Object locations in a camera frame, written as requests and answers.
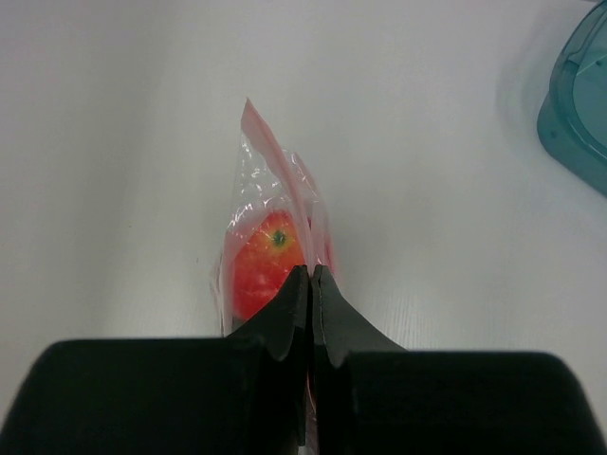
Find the clear zip top bag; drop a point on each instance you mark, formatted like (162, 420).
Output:
(268, 178)

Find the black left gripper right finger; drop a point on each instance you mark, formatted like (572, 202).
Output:
(337, 330)

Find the red fake apple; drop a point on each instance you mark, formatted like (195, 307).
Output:
(262, 265)

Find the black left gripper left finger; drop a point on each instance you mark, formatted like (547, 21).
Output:
(276, 420)

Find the teal transparent plastic bin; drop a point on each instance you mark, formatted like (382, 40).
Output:
(571, 125)

